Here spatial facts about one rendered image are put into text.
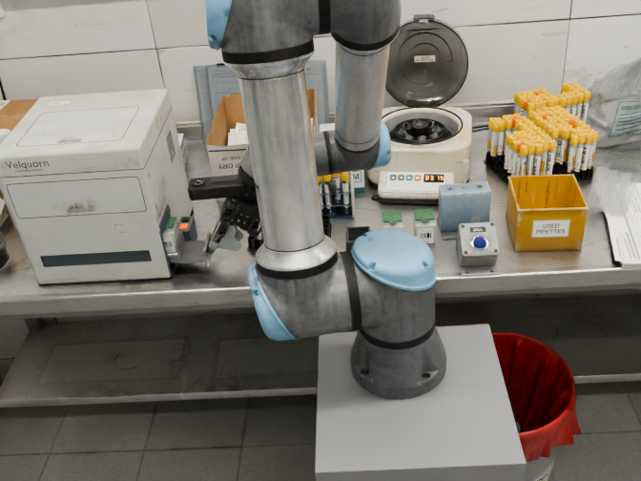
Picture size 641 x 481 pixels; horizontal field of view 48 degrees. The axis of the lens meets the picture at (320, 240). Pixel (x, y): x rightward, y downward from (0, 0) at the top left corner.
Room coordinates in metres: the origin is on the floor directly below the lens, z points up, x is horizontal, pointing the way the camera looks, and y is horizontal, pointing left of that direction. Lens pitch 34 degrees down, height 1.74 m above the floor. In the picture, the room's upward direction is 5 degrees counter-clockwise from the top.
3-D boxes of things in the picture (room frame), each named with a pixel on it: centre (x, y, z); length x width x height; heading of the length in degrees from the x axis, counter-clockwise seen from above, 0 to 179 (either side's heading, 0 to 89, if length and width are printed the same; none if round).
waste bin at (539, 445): (1.24, -0.40, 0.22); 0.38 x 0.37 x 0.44; 86
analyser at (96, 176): (1.32, 0.42, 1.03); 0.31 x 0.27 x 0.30; 86
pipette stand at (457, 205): (1.26, -0.30, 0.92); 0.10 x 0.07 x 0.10; 88
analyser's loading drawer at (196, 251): (1.22, 0.33, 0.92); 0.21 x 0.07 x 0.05; 86
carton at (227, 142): (1.60, 0.11, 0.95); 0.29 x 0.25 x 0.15; 176
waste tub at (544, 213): (1.21, -0.46, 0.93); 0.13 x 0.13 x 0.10; 83
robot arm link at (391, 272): (0.83, -0.10, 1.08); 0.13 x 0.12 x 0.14; 94
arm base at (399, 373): (0.83, -0.10, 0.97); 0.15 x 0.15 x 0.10
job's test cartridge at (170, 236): (1.22, 0.31, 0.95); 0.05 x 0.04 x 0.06; 176
